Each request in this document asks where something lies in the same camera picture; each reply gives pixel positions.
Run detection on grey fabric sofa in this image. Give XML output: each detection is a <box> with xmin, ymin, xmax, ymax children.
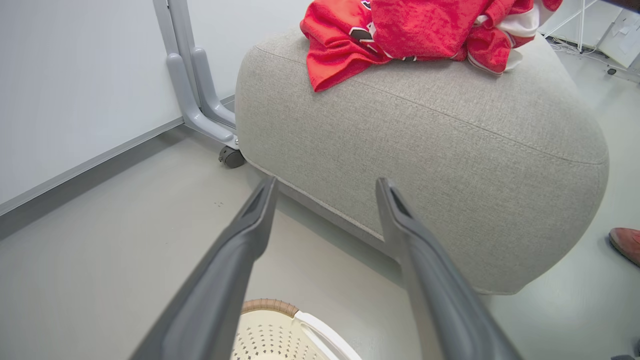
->
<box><xmin>234</xmin><ymin>22</ymin><xmax>610</xmax><ymax>296</ymax></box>

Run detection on long grey partition foot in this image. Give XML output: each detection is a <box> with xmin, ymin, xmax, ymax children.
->
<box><xmin>165</xmin><ymin>52</ymin><xmax>240</xmax><ymax>150</ymax></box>

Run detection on white tripod stand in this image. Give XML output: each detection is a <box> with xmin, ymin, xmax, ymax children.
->
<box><xmin>542</xmin><ymin>0</ymin><xmax>601</xmax><ymax>54</ymax></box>

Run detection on short grey partition foot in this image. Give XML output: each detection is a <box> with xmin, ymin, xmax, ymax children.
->
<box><xmin>189</xmin><ymin>46</ymin><xmax>237</xmax><ymax>129</ymax></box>

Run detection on red and white jersey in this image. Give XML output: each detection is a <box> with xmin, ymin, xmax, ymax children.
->
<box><xmin>299</xmin><ymin>0</ymin><xmax>564</xmax><ymax>93</ymax></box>

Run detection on thin floor cables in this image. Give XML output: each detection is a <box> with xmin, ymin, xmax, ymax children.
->
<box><xmin>547</xmin><ymin>37</ymin><xmax>640</xmax><ymax>85</ymax></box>

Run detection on grey partition post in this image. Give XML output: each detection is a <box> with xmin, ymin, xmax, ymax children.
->
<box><xmin>152</xmin><ymin>0</ymin><xmax>181</xmax><ymax>57</ymax></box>
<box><xmin>167</xmin><ymin>0</ymin><xmax>202</xmax><ymax>51</ymax></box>

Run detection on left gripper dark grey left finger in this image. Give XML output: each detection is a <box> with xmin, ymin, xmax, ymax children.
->
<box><xmin>129</xmin><ymin>176</ymin><xmax>279</xmax><ymax>360</ymax></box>

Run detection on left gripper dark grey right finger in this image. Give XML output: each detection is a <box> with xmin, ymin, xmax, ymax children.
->
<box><xmin>375</xmin><ymin>177</ymin><xmax>524</xmax><ymax>360</ymax></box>

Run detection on black caster wheel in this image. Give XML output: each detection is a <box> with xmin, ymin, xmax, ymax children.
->
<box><xmin>218</xmin><ymin>145</ymin><xmax>247</xmax><ymax>169</ymax></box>

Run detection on brown leather shoe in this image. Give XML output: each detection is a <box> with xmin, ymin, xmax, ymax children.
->
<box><xmin>608</xmin><ymin>227</ymin><xmax>640</xmax><ymax>268</ymax></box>

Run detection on white perforated laundry basket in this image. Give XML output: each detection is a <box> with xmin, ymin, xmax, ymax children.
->
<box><xmin>230</xmin><ymin>298</ymin><xmax>363</xmax><ymax>360</ymax></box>

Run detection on white board panel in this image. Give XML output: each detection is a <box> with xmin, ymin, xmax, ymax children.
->
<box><xmin>597</xmin><ymin>7</ymin><xmax>640</xmax><ymax>70</ymax></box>

